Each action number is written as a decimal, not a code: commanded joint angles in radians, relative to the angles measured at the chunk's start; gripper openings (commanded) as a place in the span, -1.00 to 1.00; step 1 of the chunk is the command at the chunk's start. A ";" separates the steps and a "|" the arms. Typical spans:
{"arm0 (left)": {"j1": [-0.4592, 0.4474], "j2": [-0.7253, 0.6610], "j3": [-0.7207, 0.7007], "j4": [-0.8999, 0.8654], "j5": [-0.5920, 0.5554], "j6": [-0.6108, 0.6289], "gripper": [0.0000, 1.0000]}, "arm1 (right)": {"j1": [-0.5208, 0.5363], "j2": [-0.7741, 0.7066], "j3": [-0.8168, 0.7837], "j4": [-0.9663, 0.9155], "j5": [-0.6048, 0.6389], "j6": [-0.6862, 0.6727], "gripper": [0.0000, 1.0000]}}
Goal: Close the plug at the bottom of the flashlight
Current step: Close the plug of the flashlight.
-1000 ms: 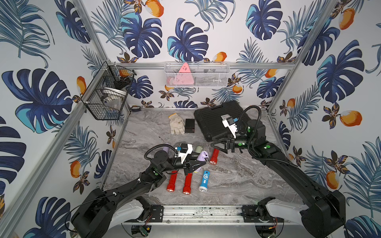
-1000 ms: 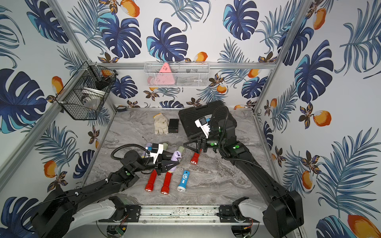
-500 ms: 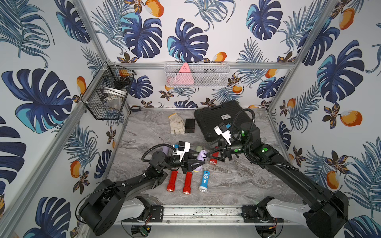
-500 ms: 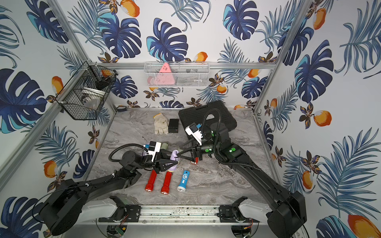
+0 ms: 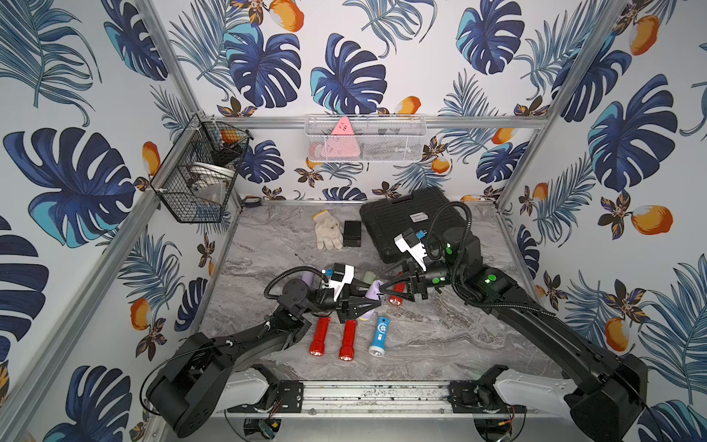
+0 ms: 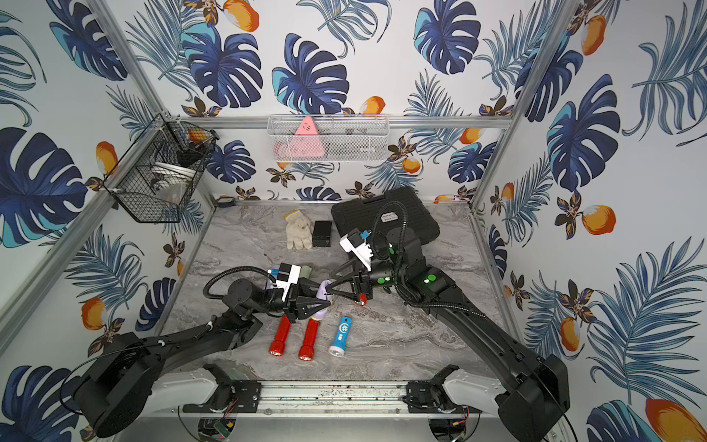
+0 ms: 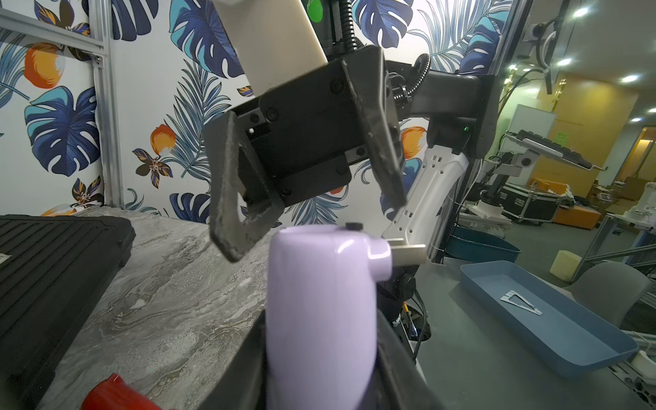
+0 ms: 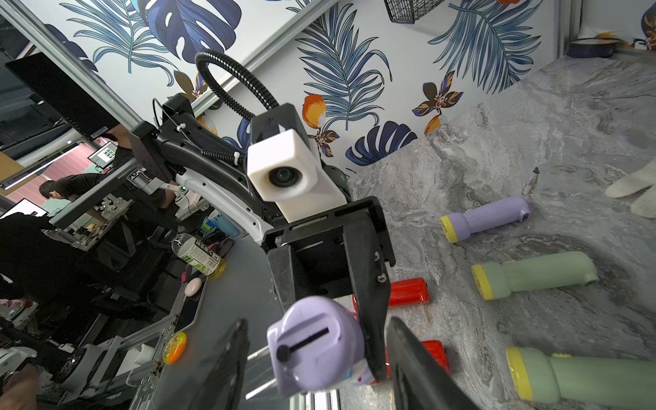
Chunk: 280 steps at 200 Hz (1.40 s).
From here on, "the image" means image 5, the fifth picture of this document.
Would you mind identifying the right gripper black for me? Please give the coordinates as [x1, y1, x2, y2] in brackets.
[377, 254, 465, 305]

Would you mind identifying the red flashlight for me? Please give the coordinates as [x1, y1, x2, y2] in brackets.
[339, 320, 358, 361]
[388, 290, 403, 307]
[309, 317, 331, 357]

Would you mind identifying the blue flashlight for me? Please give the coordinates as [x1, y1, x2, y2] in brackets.
[368, 316, 390, 357]

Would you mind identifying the light green flashlight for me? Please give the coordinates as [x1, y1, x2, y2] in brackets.
[362, 271, 377, 285]

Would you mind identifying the purple flashlight yellow rim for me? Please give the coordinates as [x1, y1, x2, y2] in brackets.
[301, 272, 316, 287]

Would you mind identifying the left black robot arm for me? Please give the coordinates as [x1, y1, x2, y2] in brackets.
[141, 279, 381, 438]

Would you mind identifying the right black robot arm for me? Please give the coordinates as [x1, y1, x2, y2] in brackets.
[382, 260, 648, 441]

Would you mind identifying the black plastic tool case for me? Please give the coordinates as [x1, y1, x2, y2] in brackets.
[360, 188, 467, 264]

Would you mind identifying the small black box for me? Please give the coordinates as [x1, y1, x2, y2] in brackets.
[342, 220, 362, 248]

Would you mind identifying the white work glove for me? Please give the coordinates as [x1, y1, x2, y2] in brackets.
[312, 210, 344, 250]

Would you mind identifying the pink triangle object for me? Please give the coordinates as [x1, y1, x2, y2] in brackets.
[322, 116, 361, 159]

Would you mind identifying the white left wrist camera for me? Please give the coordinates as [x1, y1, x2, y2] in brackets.
[322, 263, 355, 301]

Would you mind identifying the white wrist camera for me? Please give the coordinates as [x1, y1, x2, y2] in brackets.
[322, 263, 355, 301]
[393, 228, 428, 272]

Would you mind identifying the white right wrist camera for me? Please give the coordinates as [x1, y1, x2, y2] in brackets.
[393, 228, 428, 272]

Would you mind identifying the black corrugated cable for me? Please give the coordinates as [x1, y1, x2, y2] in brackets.
[262, 264, 325, 300]

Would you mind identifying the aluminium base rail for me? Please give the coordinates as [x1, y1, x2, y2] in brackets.
[147, 378, 576, 419]

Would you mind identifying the white wire shelf basket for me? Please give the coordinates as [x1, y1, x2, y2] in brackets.
[304, 115, 427, 163]

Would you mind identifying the black wire basket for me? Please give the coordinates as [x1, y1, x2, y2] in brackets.
[150, 115, 253, 225]

